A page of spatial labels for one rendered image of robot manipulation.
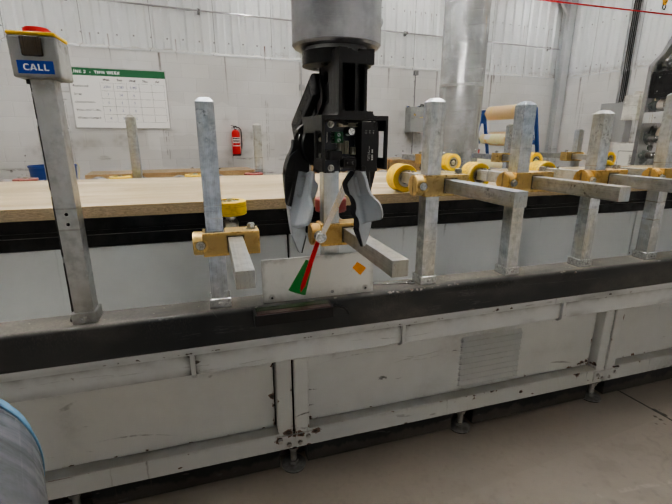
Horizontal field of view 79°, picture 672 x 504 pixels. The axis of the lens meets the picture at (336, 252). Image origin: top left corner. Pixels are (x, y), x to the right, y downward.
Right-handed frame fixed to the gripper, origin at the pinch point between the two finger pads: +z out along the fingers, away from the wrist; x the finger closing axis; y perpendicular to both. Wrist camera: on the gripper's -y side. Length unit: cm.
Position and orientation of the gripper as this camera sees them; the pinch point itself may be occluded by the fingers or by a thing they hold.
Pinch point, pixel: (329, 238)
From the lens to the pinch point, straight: 49.3
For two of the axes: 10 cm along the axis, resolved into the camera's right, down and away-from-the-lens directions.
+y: 3.7, 2.5, -8.9
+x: 9.3, -1.0, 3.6
